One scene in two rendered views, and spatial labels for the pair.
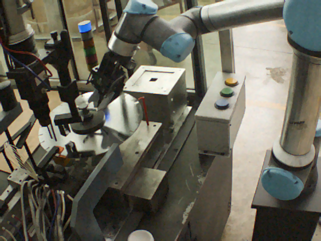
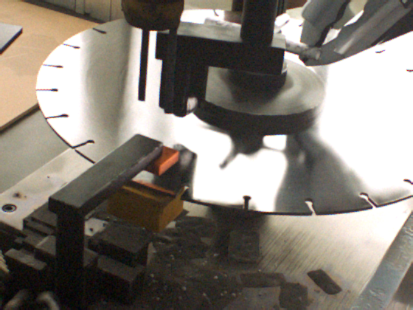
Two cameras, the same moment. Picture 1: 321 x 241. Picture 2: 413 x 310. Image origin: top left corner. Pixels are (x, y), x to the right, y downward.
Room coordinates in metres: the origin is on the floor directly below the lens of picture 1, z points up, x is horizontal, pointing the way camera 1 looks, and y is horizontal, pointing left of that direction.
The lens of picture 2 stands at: (0.26, 0.27, 1.25)
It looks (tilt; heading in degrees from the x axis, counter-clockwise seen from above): 30 degrees down; 355
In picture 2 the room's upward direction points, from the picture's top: 8 degrees clockwise
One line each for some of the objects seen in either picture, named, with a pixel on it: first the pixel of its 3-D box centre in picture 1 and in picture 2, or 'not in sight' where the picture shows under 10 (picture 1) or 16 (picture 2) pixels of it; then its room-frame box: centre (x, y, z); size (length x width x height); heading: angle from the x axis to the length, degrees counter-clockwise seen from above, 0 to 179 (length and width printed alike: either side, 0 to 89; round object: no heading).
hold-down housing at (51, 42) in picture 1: (62, 66); not in sight; (0.80, 0.22, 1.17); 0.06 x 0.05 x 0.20; 143
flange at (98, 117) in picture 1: (86, 117); (256, 76); (0.88, 0.21, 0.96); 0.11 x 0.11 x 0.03
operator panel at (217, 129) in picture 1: (223, 111); not in sight; (0.99, -0.21, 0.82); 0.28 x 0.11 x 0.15; 152
